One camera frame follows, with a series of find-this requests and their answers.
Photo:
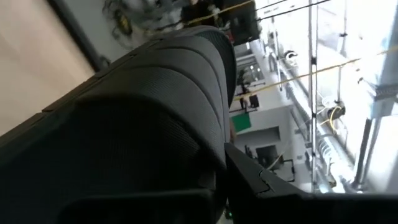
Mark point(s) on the green board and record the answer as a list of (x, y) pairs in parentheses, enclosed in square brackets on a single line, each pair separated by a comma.
[(242, 122)]

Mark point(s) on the black slide sandal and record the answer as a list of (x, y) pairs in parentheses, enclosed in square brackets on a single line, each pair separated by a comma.
[(140, 124)]

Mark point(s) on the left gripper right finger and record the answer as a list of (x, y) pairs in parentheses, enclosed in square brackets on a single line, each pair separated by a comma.
[(248, 193)]

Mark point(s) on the black metal table frame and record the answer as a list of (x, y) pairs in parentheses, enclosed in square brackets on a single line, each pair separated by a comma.
[(77, 34)]

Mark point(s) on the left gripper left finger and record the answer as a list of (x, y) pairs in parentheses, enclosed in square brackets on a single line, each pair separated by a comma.
[(189, 208)]

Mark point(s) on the green potted plant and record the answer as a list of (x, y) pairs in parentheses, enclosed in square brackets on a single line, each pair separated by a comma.
[(124, 21)]

